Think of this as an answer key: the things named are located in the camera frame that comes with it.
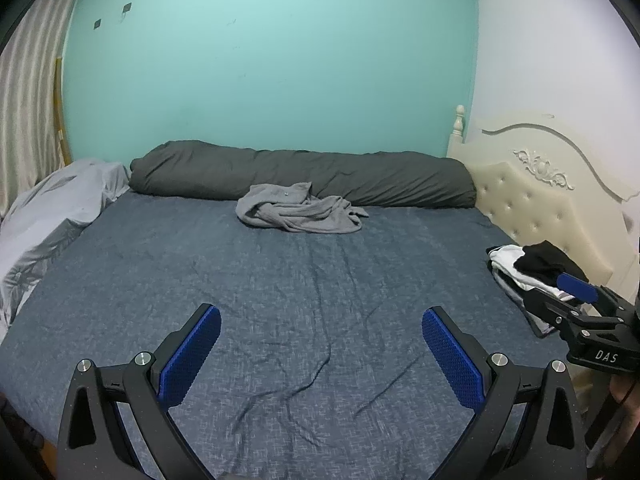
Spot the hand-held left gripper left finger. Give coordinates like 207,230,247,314
57,303,222,480

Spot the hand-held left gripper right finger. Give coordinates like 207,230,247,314
421,306,587,480

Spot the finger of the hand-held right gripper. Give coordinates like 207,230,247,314
522,289,586,333
556,271,621,311

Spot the white black-striped garment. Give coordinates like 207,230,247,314
487,245,563,337

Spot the black garment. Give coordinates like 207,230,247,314
515,241,590,286

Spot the cream tufted headboard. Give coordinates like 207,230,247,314
446,105,640,321

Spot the bed with blue-grey sheet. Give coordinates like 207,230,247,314
0,190,568,480

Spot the light grey quilt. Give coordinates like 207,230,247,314
0,158,132,331

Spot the dark grey rolled duvet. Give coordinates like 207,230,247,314
130,141,477,209

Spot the wooden frame strip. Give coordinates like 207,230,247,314
52,57,73,167

